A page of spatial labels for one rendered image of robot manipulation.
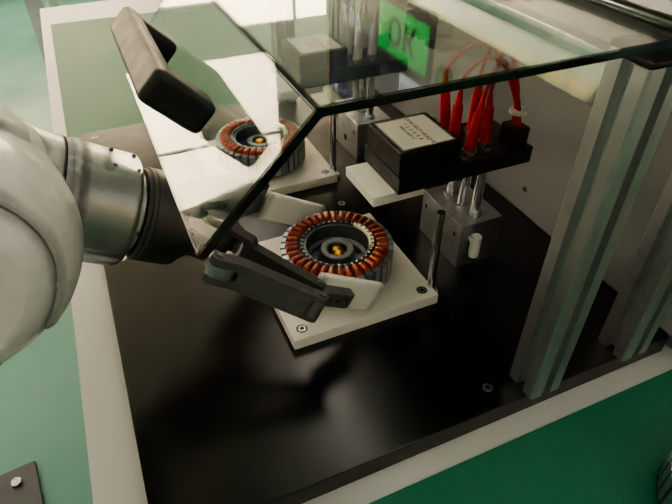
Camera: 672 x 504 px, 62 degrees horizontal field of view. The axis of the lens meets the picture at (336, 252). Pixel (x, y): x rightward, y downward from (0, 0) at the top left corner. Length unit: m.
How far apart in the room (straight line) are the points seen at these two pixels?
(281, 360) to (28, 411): 1.14
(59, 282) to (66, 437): 1.28
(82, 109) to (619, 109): 0.87
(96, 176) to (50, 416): 1.18
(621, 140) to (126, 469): 0.42
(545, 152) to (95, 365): 0.51
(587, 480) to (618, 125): 0.28
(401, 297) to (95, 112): 0.66
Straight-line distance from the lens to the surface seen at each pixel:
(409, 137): 0.51
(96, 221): 0.42
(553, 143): 0.65
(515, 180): 0.71
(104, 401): 0.54
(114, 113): 1.02
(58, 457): 1.48
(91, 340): 0.60
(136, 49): 0.31
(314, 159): 0.75
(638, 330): 0.54
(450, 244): 0.60
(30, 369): 1.68
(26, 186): 0.23
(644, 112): 0.36
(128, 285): 0.61
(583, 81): 0.39
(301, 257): 0.53
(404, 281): 0.56
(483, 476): 0.48
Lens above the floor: 1.16
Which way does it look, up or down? 39 degrees down
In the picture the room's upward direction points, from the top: straight up
